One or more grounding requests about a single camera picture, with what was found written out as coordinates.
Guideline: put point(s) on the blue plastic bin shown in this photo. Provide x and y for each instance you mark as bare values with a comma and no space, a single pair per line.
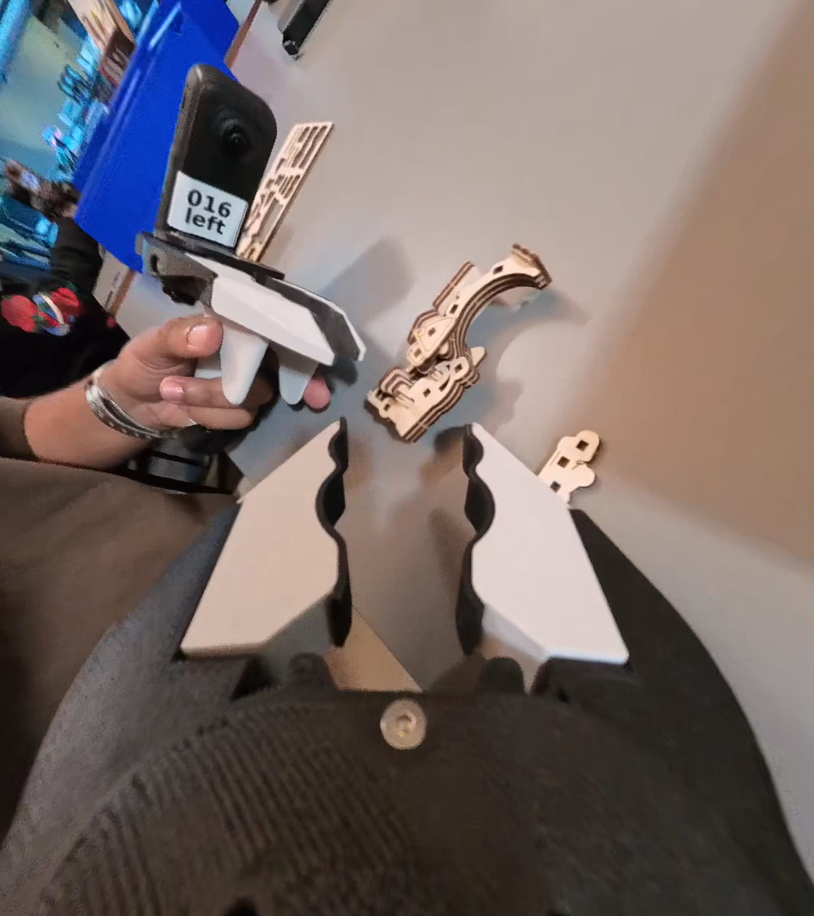
142,143

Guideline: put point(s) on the dark floral cloth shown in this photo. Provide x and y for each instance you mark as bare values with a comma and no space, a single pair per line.
42,308

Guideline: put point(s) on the person's clothing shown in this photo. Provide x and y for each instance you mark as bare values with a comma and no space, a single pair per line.
56,572

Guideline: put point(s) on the wooden parts sheet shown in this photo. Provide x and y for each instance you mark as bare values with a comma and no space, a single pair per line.
285,186

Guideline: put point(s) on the small wooden model piece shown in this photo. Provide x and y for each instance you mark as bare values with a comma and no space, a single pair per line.
571,458

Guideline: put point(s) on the grey desk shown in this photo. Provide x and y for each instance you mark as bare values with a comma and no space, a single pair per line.
486,143

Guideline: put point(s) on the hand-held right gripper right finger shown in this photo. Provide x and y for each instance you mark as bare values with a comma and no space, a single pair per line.
543,565

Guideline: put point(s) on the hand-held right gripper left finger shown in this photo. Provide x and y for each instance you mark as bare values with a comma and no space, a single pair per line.
271,558

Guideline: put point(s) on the black bar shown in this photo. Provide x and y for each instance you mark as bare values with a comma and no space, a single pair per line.
303,28

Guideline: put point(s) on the wooden model arm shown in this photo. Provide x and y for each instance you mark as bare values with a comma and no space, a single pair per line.
450,336

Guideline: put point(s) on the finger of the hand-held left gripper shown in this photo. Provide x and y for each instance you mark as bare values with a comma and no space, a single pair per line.
339,329
264,315

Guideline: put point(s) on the person's left forearm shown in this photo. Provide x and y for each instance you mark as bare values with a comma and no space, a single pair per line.
63,436

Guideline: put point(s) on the person's left hand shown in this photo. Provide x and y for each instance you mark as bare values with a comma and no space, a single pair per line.
156,386

